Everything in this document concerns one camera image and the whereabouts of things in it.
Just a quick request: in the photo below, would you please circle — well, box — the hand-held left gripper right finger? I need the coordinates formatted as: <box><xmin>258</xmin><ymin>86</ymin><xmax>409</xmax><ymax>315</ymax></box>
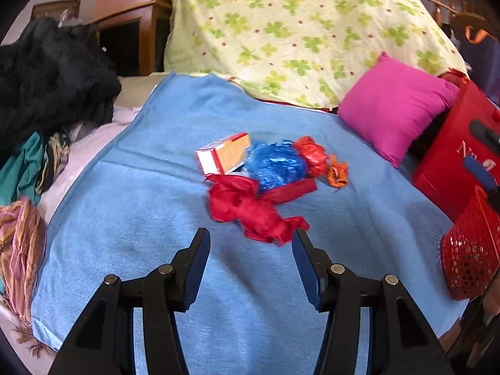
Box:
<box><xmin>292</xmin><ymin>230</ymin><xmax>456</xmax><ymax>375</ymax></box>

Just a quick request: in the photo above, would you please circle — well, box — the red mesh basket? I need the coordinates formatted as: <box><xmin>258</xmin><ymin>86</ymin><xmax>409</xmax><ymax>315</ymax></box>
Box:
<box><xmin>441</xmin><ymin>185</ymin><xmax>500</xmax><ymax>301</ymax></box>

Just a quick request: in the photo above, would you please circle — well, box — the red paper strip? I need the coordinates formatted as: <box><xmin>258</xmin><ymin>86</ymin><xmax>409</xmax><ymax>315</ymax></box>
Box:
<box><xmin>260</xmin><ymin>179</ymin><xmax>317</xmax><ymax>204</ymax></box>

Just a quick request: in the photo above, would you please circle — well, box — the pale bed sheet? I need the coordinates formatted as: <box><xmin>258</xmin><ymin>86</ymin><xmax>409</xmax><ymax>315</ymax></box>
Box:
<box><xmin>37</xmin><ymin>73</ymin><xmax>168</xmax><ymax>227</ymax></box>

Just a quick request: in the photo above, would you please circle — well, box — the orange wrapper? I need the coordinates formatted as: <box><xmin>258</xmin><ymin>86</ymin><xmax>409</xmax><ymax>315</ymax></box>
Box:
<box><xmin>326</xmin><ymin>154</ymin><xmax>349</xmax><ymax>189</ymax></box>

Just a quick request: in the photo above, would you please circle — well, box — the red white orange carton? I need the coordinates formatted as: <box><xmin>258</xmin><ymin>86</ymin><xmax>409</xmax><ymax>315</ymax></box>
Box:
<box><xmin>195</xmin><ymin>132</ymin><xmax>251</xmax><ymax>176</ymax></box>

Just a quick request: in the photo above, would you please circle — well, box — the wooden lattice screen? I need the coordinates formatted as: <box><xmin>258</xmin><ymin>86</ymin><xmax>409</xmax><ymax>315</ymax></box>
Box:
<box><xmin>31</xmin><ymin>0</ymin><xmax>81</xmax><ymax>22</ymax></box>

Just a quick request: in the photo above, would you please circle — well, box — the teal cloth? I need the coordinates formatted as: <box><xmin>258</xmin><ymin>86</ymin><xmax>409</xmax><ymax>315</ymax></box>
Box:
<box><xmin>0</xmin><ymin>131</ymin><xmax>45</xmax><ymax>208</ymax></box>

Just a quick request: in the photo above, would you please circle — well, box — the red crinkled plastic wrap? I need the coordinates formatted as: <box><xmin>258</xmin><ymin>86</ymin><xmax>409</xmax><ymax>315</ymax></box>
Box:
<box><xmin>441</xmin><ymin>68</ymin><xmax>469</xmax><ymax>83</ymax></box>

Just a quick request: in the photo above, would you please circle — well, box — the green clover print quilt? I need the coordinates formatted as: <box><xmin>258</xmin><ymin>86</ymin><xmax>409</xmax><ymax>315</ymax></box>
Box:
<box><xmin>163</xmin><ymin>0</ymin><xmax>469</xmax><ymax>110</ymax></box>

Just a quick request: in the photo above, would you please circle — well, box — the pink striped scarf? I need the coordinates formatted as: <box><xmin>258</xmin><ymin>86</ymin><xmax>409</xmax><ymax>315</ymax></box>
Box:
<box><xmin>0</xmin><ymin>195</ymin><xmax>48</xmax><ymax>344</ymax></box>

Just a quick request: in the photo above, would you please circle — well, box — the blue blanket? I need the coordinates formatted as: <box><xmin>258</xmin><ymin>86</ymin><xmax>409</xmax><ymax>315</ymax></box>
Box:
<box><xmin>31</xmin><ymin>71</ymin><xmax>469</xmax><ymax>375</ymax></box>

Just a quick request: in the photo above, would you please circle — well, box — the red cloth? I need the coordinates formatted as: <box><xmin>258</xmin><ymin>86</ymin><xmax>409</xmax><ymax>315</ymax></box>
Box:
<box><xmin>205</xmin><ymin>174</ymin><xmax>311</xmax><ymax>247</ymax></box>

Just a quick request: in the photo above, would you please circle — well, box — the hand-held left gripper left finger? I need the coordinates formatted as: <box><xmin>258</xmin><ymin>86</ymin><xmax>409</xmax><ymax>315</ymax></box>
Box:
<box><xmin>47</xmin><ymin>227</ymin><xmax>212</xmax><ymax>375</ymax></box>

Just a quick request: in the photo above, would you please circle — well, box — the black cloth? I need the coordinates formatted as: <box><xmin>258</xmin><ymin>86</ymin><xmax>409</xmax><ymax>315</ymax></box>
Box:
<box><xmin>0</xmin><ymin>17</ymin><xmax>122</xmax><ymax>165</ymax></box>

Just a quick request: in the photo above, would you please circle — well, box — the dark yellow patterned cloth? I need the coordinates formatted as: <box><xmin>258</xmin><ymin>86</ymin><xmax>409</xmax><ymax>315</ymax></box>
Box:
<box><xmin>35</xmin><ymin>133</ymin><xmax>73</xmax><ymax>194</ymax></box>

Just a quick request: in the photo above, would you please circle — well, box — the red plastic bag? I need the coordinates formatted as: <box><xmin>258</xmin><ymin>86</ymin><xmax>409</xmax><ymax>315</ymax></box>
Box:
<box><xmin>293</xmin><ymin>136</ymin><xmax>329</xmax><ymax>178</ymax></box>

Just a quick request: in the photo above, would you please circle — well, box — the magenta pillow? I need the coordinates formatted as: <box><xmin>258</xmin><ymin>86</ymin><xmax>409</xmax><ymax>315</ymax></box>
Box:
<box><xmin>337</xmin><ymin>52</ymin><xmax>462</xmax><ymax>168</ymax></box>

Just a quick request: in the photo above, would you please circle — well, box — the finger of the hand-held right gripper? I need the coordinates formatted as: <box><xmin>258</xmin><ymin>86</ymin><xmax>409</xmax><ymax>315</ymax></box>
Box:
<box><xmin>470</xmin><ymin>120</ymin><xmax>500</xmax><ymax>147</ymax></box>
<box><xmin>466</xmin><ymin>156</ymin><xmax>500</xmax><ymax>189</ymax></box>

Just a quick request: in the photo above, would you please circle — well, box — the blue plastic bag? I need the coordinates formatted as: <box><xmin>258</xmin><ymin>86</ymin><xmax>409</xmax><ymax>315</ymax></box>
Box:
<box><xmin>244</xmin><ymin>139</ymin><xmax>307</xmax><ymax>192</ymax></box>

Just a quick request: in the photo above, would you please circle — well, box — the brown wooden cabinet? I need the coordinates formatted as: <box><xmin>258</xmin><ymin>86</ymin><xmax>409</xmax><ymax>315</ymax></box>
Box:
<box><xmin>88</xmin><ymin>0</ymin><xmax>173</xmax><ymax>77</ymax></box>

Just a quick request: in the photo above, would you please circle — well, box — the dark blue orange-handled bag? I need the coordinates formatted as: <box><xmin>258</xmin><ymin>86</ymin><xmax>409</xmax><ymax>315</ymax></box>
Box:
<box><xmin>449</xmin><ymin>23</ymin><xmax>500</xmax><ymax>106</ymax></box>

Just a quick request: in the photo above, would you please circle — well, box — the red paper bag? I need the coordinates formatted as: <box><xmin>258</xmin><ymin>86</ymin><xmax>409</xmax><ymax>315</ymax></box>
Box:
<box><xmin>412</xmin><ymin>72</ymin><xmax>500</xmax><ymax>223</ymax></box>

